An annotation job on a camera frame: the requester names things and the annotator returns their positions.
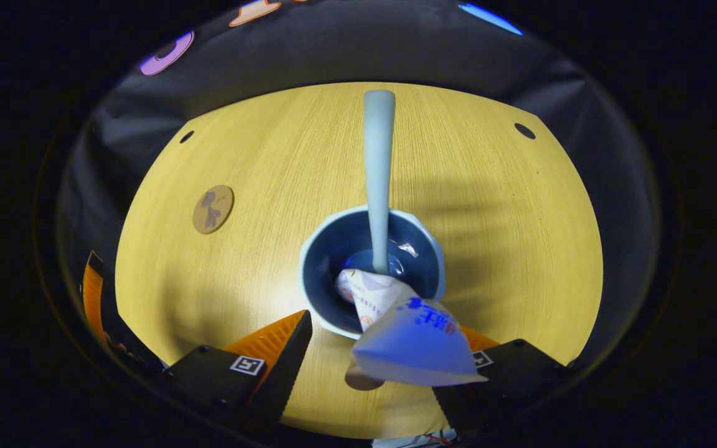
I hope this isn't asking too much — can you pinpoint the wooden desktop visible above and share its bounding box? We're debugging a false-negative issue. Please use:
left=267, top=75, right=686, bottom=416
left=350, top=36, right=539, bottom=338
left=115, top=81, right=604, bottom=439

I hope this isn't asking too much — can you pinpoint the white crumpled packaging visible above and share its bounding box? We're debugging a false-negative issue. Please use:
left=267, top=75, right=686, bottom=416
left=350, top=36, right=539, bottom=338
left=371, top=429, right=459, bottom=448

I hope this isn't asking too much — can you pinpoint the pale blue cup cork handle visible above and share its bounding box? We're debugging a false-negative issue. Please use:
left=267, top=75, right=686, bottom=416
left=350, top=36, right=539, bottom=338
left=298, top=205, right=446, bottom=391

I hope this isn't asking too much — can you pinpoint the round cork coaster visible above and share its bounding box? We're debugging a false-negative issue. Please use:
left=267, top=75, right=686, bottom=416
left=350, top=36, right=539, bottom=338
left=192, top=184, right=235, bottom=235

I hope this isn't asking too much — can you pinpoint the white toothpaste tube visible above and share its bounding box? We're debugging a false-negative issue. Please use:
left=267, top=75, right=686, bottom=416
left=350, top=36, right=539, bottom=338
left=335, top=268, right=489, bottom=388

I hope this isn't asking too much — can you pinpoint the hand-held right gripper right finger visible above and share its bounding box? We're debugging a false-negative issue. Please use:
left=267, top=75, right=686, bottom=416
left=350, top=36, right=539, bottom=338
left=432, top=326, right=578, bottom=436

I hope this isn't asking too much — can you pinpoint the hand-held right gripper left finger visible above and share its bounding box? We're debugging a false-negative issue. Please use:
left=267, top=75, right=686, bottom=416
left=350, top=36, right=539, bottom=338
left=166, top=309, right=313, bottom=430

